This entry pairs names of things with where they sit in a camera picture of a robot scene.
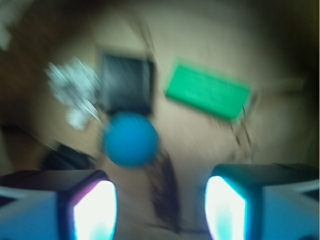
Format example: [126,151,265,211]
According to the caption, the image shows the dark brown wood chip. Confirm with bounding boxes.
[145,150,181,234]

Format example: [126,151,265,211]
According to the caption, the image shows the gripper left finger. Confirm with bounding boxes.
[0,170,117,240]

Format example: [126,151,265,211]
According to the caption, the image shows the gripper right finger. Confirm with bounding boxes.
[204,163,320,240]

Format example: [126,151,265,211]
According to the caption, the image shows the brown paper bag tray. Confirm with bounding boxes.
[0,0,320,240]

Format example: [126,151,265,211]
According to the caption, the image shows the green rectangular block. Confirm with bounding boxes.
[164,60,252,122]

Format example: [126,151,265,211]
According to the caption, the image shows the blue dimpled ball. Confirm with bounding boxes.
[102,112,160,168]

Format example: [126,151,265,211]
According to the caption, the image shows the crumpled white paper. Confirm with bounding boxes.
[45,57,100,131]

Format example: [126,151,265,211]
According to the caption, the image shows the black square block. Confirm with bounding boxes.
[97,54,155,115]

